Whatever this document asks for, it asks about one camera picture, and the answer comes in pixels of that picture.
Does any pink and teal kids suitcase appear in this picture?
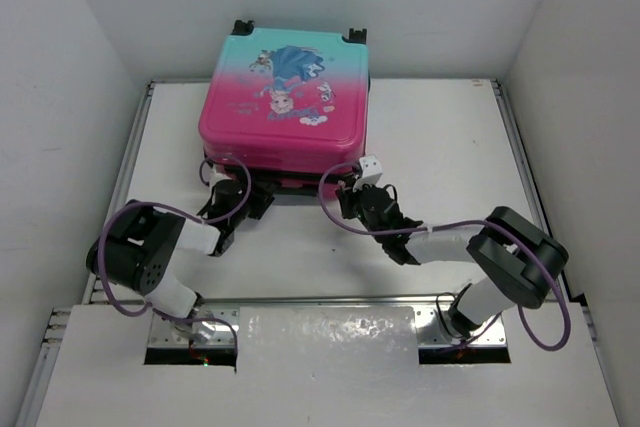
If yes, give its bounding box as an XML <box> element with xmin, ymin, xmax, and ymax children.
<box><xmin>198</xmin><ymin>19</ymin><xmax>371</xmax><ymax>195</ymax></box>

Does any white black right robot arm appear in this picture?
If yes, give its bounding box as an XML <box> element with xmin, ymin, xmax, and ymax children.
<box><xmin>336</xmin><ymin>185</ymin><xmax>569</xmax><ymax>341</ymax></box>

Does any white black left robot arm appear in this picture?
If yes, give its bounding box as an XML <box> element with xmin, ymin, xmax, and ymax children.
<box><xmin>86</xmin><ymin>179</ymin><xmax>280</xmax><ymax>322</ymax></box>

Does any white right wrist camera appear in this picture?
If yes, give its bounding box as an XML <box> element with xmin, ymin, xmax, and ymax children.
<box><xmin>352</xmin><ymin>155</ymin><xmax>383</xmax><ymax>192</ymax></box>

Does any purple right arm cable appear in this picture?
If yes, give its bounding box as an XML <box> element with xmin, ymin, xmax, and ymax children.
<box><xmin>317</xmin><ymin>162</ymin><xmax>572</xmax><ymax>352</ymax></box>

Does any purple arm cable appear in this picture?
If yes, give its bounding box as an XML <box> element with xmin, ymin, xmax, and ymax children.
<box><xmin>317</xmin><ymin>162</ymin><xmax>572</xmax><ymax>352</ymax></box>
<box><xmin>97</xmin><ymin>157</ymin><xmax>252</xmax><ymax>358</ymax></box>

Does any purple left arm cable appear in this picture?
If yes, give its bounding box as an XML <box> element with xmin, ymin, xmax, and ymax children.
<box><xmin>97</xmin><ymin>157</ymin><xmax>252</xmax><ymax>358</ymax></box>

